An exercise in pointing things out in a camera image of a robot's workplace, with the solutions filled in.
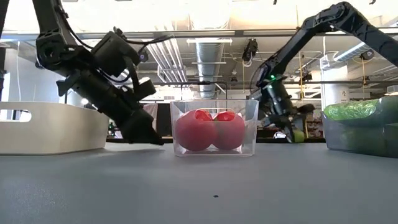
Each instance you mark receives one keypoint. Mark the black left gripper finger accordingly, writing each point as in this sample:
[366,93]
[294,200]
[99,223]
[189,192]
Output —
[140,130]

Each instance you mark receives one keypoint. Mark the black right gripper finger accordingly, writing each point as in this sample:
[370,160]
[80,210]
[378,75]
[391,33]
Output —
[284,129]

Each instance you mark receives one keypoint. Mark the green lime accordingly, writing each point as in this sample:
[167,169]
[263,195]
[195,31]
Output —
[299,136]

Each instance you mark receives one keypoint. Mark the red tomato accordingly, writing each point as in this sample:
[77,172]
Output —
[194,130]
[230,132]

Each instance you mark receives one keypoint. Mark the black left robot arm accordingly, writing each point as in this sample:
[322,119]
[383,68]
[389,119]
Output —
[49,49]

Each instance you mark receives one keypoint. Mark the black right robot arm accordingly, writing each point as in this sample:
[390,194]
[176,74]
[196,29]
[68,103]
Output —
[342,15]

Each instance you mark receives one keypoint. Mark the grey translucent plastic bin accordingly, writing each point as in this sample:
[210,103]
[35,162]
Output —
[332,137]

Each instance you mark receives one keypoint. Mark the clear plastic bin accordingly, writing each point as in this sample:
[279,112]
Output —
[214,152]

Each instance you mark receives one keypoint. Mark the white plastic bin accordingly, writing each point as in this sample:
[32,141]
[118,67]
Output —
[53,130]

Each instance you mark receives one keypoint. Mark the black table frame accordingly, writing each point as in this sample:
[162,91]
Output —
[264,140]

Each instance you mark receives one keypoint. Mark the black overhead camera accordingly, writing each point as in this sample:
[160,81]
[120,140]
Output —
[250,49]

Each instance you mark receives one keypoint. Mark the silver ceiling duct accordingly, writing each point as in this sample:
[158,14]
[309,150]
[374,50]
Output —
[209,68]

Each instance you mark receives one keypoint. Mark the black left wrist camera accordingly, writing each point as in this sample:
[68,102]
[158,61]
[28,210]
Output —
[115,53]

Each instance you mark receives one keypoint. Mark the grey overhead frame beam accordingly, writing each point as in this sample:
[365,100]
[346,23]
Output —
[202,33]

